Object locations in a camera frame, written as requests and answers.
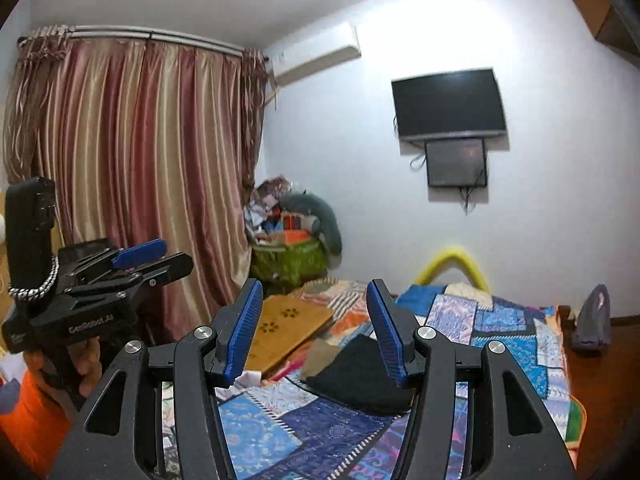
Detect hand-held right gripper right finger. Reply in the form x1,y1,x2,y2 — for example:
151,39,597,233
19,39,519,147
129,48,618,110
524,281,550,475
366,278,577,480

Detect pile of papers and boxes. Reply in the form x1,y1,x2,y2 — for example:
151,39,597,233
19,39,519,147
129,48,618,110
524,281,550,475
244,174,321,247

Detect grey plush toy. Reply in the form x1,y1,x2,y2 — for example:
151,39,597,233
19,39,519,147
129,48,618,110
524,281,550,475
279,189,345,257

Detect patchwork printed blanket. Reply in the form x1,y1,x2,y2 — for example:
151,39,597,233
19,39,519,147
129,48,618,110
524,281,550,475
159,280,577,480

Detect white air conditioner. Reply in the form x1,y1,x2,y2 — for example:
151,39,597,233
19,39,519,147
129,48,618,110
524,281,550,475
267,22,362,87

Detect striped pink beige curtain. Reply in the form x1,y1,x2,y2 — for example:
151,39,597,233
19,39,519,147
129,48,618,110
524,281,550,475
2,24,277,341

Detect small black wall monitor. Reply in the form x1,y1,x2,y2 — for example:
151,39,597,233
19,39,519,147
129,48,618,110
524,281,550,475
424,138,489,189

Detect black pants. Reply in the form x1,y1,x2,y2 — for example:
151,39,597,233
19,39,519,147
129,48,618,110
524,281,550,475
304,334,417,417

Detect person's left hand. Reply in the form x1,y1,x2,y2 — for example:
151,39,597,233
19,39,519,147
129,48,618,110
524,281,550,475
24,336,107,401

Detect wall-mounted black television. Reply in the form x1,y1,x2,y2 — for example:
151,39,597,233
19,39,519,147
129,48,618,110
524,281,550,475
390,66,510,143

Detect white curtain rail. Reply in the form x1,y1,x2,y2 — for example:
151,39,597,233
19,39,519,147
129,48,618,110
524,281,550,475
27,24,246,55

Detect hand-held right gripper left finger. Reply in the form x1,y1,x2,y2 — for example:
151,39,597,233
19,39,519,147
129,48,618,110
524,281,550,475
49,279,264,480

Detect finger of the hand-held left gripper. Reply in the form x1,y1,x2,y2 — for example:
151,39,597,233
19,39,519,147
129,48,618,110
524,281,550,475
124,251,195,287
111,238,168,270

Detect yellow curved pillow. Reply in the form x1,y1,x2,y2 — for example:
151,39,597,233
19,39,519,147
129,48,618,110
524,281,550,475
415,246,493,295

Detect olive folded garment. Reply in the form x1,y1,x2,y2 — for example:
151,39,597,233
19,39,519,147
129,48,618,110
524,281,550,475
299,338,343,382

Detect green bag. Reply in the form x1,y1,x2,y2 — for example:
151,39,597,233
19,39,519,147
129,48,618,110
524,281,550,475
250,236,328,297

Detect grey bag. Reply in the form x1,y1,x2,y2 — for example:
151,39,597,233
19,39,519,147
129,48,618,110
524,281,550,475
570,284,613,355

